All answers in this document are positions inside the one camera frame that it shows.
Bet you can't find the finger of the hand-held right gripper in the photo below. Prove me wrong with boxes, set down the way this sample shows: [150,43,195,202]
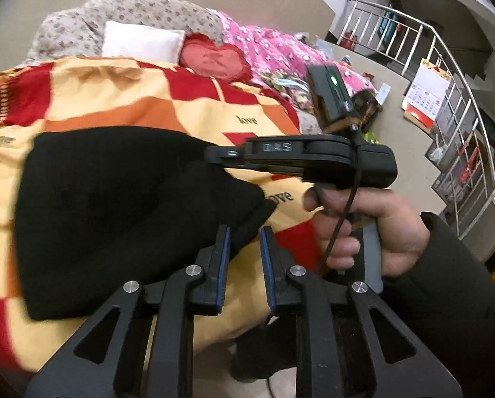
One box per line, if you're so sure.
[204,143,251,165]

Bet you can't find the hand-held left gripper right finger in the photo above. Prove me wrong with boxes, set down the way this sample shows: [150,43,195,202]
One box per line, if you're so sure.
[259,226,464,398]

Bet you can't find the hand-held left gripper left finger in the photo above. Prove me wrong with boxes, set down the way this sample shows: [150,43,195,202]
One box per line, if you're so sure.
[24,224,232,398]

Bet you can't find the black pants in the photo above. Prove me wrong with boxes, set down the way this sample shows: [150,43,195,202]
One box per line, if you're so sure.
[15,126,277,322]

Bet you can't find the person's right forearm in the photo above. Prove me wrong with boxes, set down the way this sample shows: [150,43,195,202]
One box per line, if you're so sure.
[380,211,495,398]

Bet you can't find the person's right hand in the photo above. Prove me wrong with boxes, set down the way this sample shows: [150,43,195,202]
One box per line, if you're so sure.
[303,186,433,279]

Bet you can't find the colourful patterned cloth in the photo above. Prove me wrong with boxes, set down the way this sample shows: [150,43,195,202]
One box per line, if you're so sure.
[258,68,318,112]

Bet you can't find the red heart-shaped pillow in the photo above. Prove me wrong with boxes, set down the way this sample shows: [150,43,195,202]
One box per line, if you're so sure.
[179,33,252,81]

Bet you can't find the clear plastic bag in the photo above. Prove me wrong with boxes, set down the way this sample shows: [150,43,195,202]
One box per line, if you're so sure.
[425,133,456,167]

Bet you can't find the pink printed quilt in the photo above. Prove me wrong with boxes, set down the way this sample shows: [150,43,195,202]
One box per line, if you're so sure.
[223,14,375,100]

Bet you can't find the orange red checked printed blanket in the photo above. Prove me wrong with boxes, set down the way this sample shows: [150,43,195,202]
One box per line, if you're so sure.
[0,56,327,382]

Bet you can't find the white pillow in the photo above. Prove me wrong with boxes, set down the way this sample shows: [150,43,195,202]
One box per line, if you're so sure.
[102,21,186,65]

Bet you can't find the grey floral quilt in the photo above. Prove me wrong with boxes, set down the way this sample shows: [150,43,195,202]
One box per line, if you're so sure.
[26,0,232,67]

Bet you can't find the black cable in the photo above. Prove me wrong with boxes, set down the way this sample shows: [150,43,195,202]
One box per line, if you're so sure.
[322,122,361,264]

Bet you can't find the wall calendar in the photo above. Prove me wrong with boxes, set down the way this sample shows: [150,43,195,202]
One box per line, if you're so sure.
[401,59,453,133]

